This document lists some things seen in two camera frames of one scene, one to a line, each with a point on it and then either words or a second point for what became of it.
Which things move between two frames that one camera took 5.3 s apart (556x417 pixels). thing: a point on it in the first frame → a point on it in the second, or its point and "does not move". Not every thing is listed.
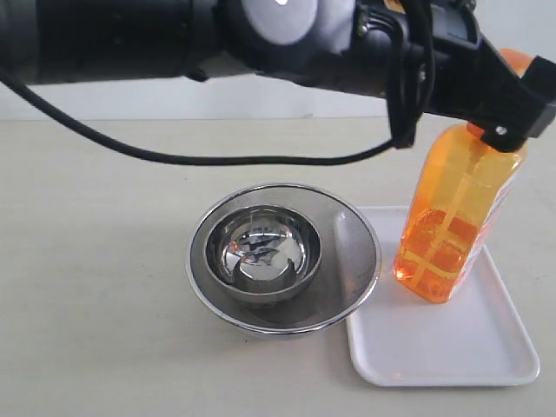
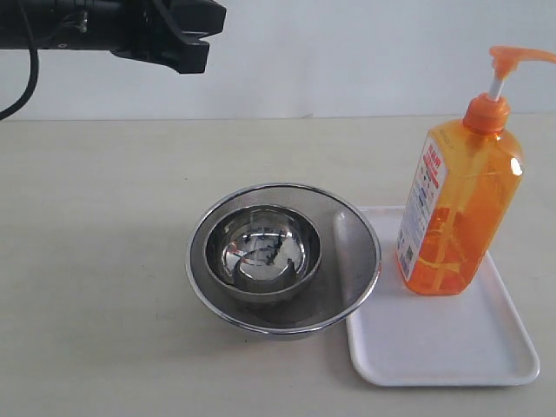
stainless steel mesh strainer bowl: [282, 259] does not move
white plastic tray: [402, 339] does not move
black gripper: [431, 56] → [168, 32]
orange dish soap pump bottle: [460, 202] does not move
